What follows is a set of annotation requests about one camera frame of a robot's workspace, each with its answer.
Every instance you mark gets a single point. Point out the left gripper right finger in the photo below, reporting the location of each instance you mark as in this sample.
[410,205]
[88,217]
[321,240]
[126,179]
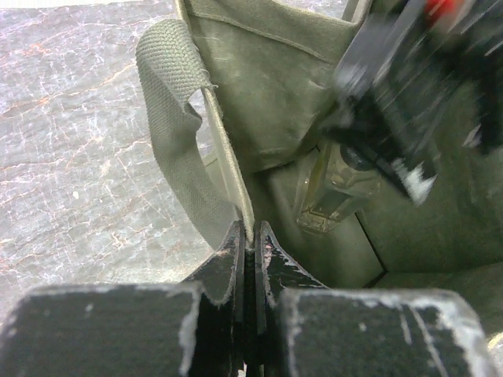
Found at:
[409,325]

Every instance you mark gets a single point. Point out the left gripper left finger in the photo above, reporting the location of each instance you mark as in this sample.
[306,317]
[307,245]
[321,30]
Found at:
[193,328]

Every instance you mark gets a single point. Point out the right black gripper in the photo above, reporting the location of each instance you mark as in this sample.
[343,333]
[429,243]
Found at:
[396,77]

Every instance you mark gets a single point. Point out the clear bottle yellow label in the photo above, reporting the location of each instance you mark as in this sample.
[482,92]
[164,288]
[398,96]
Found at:
[337,184]

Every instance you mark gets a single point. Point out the olive green canvas bag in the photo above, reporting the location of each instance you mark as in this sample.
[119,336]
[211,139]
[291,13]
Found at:
[235,92]

